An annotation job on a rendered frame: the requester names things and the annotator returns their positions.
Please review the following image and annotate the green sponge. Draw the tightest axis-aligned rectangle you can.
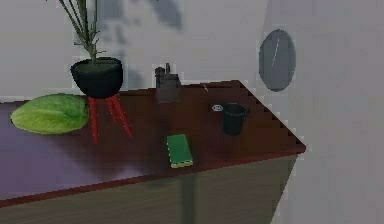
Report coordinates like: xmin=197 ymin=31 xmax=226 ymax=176
xmin=166 ymin=133 xmax=194 ymax=169

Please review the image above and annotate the black mug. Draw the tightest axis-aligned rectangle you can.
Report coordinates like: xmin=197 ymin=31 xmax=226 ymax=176
xmin=221 ymin=102 xmax=250 ymax=137

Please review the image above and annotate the dark red topped cabinet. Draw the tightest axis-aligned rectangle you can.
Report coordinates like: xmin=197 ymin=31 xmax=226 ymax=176
xmin=0 ymin=79 xmax=307 ymax=224

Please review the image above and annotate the house plant in black pot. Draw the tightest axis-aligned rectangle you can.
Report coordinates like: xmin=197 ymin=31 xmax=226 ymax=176
xmin=46 ymin=0 xmax=134 ymax=144

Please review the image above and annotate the green lettuce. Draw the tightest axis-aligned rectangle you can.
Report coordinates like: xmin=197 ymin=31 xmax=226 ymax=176
xmin=10 ymin=93 xmax=90 ymax=135

